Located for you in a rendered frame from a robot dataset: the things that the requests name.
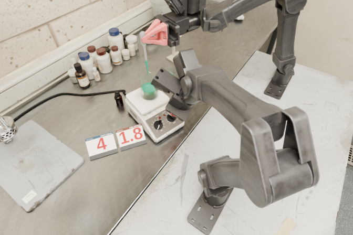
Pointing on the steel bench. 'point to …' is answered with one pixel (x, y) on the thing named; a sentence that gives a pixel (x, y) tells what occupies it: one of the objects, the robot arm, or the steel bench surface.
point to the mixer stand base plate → (34, 164)
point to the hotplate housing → (148, 118)
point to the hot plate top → (142, 105)
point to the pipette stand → (172, 54)
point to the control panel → (162, 123)
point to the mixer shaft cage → (7, 128)
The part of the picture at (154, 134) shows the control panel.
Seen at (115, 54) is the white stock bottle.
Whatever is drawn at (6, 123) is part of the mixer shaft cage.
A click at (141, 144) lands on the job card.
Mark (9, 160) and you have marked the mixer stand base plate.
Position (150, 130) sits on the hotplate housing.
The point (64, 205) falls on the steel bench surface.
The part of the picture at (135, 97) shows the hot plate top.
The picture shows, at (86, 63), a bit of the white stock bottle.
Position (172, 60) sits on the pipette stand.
